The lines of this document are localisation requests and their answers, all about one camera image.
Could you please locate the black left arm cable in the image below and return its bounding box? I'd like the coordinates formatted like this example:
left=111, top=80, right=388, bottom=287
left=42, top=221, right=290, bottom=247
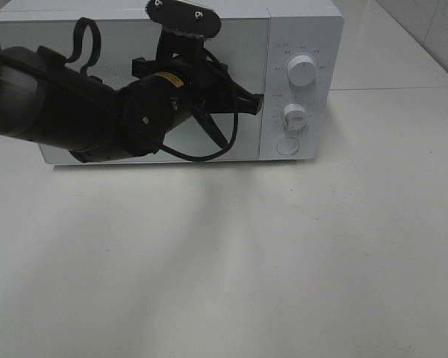
left=65, top=16, right=242, bottom=163

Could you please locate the upper white power knob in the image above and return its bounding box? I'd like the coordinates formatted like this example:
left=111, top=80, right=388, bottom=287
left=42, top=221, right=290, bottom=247
left=287, top=54, right=317, bottom=87

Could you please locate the white timer knob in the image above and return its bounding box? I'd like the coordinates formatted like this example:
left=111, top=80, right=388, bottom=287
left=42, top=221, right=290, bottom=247
left=283, top=103, right=308, bottom=131

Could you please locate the white microwave door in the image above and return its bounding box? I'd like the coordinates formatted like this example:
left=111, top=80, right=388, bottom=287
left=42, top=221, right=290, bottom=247
left=0, top=19, right=268, bottom=160

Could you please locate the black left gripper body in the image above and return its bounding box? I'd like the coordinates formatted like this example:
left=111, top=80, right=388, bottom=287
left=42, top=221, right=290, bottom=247
left=131, top=55, right=247, bottom=124

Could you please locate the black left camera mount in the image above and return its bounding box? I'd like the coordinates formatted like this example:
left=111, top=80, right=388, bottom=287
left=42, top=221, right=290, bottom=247
left=145, top=0, right=222, bottom=62

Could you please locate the round door release button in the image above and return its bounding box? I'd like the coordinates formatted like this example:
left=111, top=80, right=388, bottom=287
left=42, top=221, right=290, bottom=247
left=277, top=138, right=299, bottom=155

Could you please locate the white microwave oven body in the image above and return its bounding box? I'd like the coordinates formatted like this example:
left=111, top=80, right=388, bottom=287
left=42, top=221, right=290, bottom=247
left=0, top=1, right=344, bottom=162

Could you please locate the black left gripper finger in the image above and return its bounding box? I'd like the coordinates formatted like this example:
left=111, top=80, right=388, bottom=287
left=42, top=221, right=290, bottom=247
left=196, top=111, right=228, bottom=149
left=238, top=93, right=262, bottom=115

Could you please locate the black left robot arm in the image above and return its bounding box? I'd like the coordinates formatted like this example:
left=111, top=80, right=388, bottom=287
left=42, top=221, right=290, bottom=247
left=0, top=46, right=264, bottom=163

